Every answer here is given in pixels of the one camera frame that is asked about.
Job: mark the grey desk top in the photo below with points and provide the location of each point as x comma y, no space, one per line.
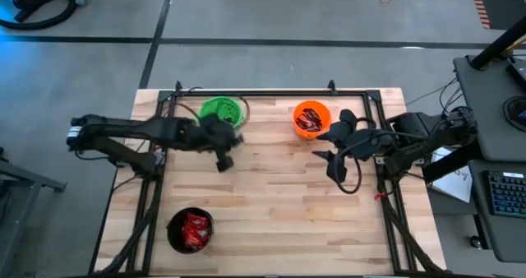
489,93

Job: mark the green plastic bucket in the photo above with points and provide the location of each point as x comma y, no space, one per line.
224,107

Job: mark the grey metal bench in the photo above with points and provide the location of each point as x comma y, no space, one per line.
33,178

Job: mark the black backlit keyboard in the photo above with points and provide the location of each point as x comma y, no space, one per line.
507,193

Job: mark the red Skittles pack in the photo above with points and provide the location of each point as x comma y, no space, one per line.
191,239
197,221

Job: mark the black plastic bucket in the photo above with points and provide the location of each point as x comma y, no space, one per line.
174,230

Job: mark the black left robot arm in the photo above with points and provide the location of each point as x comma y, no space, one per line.
123,126

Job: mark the black desk device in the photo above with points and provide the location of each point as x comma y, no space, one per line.
518,74

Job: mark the white paper sheet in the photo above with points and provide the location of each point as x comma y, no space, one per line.
456,183

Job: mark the black caster wheel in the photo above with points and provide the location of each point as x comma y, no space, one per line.
475,242

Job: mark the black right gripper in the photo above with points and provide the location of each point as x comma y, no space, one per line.
361,144

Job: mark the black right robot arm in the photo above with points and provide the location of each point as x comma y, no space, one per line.
419,146

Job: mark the black slanted desk strut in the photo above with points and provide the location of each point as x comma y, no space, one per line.
448,165

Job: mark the small red tag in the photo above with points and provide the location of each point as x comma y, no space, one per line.
379,195

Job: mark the black slanted stand pole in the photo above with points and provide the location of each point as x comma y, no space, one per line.
499,43

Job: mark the brown PayDay bar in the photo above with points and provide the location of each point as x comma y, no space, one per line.
304,121
314,117

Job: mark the grey keyboard desk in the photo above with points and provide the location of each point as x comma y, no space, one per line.
499,237

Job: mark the orange pumpkin bucket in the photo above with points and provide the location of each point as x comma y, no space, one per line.
320,134

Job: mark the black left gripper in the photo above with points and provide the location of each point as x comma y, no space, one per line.
213,134

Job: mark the round black pad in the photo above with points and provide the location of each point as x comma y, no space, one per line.
511,105

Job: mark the dark mat striped edge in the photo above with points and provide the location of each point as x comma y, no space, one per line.
493,23

